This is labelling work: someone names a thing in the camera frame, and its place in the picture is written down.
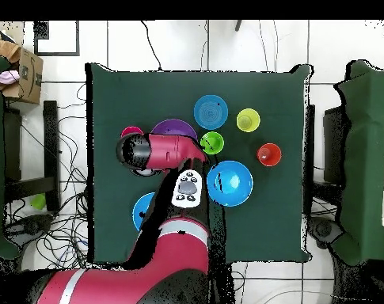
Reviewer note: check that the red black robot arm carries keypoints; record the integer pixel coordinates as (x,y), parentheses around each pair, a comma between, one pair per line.
(115,285)

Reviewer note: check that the green plastic cup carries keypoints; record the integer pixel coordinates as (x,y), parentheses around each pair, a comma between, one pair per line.
(214,142)

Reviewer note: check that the large blue plastic bowl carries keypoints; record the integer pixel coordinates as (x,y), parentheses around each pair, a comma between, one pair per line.
(232,183)
(141,205)

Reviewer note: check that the purple plastic bowl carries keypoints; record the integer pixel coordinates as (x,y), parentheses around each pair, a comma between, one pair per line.
(174,126)

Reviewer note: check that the small patterned blue bowl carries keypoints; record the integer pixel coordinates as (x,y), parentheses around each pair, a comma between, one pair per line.
(210,112)

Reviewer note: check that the pink plastic cup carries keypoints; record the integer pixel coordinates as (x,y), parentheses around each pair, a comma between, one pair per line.
(131,129)

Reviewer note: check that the yellow plastic cup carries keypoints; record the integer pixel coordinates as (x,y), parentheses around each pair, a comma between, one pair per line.
(248,120)

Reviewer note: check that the orange plastic cup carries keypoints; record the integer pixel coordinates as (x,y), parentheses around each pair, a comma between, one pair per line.
(269,155)

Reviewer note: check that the dark green tablecloth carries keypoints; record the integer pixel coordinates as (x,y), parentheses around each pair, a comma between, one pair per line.
(274,221)

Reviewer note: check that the black cabinet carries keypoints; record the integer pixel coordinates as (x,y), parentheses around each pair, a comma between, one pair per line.
(332,148)

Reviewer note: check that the black metal stand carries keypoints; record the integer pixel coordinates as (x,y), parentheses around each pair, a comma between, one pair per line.
(50,142)

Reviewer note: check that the dark grey machine foot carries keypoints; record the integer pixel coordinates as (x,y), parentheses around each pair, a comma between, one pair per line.
(323,229)
(30,224)

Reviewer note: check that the green cup on floor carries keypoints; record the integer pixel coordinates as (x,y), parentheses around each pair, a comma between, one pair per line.
(39,202)

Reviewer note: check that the cardboard box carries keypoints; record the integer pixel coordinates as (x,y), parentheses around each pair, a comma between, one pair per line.
(30,85)

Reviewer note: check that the pink cloth bundle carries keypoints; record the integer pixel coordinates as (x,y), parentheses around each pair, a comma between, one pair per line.
(8,77)

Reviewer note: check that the black square frame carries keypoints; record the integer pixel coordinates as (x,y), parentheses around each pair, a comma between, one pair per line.
(40,31)

